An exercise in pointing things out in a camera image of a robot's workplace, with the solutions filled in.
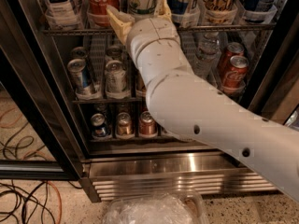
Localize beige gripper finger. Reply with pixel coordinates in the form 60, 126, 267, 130
153, 0, 172, 21
107, 6, 135, 45

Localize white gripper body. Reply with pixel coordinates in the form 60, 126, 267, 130
125, 18, 180, 60

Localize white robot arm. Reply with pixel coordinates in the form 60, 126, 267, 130
107, 0, 299, 202

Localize red coca-cola can top shelf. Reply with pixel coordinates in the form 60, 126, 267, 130
89, 0, 120, 27

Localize white silver can middle rear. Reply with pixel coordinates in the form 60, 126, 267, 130
105, 45, 122, 62

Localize white silver can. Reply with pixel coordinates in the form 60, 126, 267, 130
105, 60, 127, 93
105, 45, 122, 62

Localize blue silver can middle rear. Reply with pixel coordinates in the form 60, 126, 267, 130
70, 47, 88, 59

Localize gold can middle front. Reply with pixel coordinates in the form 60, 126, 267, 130
135, 72, 147, 97

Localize clear water bottle middle shelf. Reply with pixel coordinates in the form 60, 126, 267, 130
188, 32, 220, 79

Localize white silver can middle front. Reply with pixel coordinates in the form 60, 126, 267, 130
105, 60, 127, 93

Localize white black label can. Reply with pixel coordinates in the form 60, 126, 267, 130
44, 0, 82, 22

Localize blue silver can middle front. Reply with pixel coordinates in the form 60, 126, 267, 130
67, 59, 95, 95

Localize red coca-cola can rear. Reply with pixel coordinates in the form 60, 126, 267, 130
217, 42, 244, 74

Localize stainless steel fridge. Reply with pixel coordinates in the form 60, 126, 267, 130
37, 0, 298, 202

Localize red copper can bottom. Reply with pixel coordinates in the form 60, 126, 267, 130
138, 111, 157, 135

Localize bronze can bottom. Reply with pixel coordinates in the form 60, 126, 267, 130
116, 112, 133, 135

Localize blue pepsi can bottom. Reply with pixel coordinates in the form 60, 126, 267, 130
91, 113, 110, 138

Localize red coca-cola can front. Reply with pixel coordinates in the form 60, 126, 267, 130
221, 55, 249, 88

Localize right glass fridge door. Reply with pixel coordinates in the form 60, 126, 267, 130
247, 4, 299, 124

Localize glass fridge door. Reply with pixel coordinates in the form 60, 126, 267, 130
247, 4, 299, 124
0, 0, 83, 180

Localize left glass fridge door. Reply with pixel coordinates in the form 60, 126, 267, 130
0, 0, 83, 180

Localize clear plastic bag bin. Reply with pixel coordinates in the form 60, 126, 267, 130
101, 189, 210, 224

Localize black and orange floor cables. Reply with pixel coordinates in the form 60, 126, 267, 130
0, 180, 83, 224

